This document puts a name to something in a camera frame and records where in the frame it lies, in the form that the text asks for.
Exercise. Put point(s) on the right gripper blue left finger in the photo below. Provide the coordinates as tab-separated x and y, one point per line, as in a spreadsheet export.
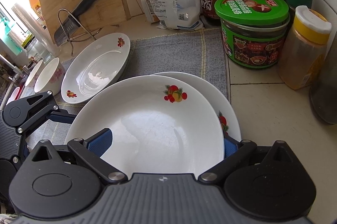
88	154

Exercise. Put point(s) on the red white basin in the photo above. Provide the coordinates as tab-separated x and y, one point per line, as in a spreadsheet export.
14	95

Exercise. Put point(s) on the metal wire board stand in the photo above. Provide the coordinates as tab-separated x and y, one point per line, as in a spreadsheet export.
86	35

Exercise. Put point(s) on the grey checked table mat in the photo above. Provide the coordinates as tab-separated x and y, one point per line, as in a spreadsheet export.
198	52

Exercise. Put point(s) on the clear bottle red cap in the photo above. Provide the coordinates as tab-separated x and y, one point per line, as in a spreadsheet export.
323	91

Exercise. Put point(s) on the yellow lid spice jar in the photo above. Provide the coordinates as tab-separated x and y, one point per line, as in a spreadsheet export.
304	49

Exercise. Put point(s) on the white floral bowl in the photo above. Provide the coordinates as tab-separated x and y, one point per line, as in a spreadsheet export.
50	78
32	79

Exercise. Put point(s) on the tall plastic wrap roll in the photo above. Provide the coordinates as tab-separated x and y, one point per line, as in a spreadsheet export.
36	29

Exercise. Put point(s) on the white plate with food stain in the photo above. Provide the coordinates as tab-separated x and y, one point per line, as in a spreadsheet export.
217	100

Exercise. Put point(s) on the green lid sauce jar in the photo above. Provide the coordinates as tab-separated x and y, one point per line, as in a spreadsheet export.
253	31

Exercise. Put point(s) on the chrome kitchen faucet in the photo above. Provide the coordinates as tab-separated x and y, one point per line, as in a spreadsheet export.
10	71

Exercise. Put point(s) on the black handled kitchen knife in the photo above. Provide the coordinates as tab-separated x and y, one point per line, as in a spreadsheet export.
72	22

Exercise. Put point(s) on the glass jar with green lid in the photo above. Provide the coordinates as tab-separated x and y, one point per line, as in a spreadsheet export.
36	50

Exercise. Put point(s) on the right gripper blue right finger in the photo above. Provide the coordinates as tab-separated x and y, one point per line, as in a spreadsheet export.
237	154

